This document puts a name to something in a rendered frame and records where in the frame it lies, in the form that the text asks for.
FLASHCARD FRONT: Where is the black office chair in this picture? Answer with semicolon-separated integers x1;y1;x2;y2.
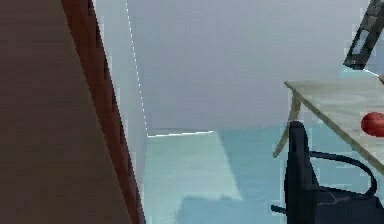
270;120;384;224

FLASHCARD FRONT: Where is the red apple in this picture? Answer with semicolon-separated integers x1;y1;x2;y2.
360;112;384;138

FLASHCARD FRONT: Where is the brown room door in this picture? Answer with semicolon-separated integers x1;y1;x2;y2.
0;0;147;224

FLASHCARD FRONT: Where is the pale green table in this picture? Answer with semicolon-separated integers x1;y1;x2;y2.
272;77;384;176

